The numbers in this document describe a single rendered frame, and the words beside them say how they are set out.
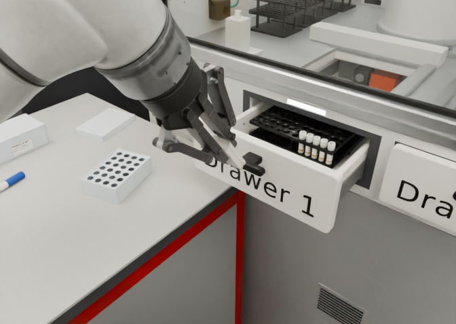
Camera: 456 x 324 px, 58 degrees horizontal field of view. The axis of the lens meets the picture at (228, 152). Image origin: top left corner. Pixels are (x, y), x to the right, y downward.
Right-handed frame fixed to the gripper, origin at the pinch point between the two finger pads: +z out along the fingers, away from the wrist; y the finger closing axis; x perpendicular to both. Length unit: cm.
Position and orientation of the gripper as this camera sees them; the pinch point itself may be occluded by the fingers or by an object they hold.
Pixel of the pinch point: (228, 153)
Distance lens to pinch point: 60.0
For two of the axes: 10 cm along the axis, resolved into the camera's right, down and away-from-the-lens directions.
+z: 3.7, 4.4, 8.2
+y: 5.2, -8.3, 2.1
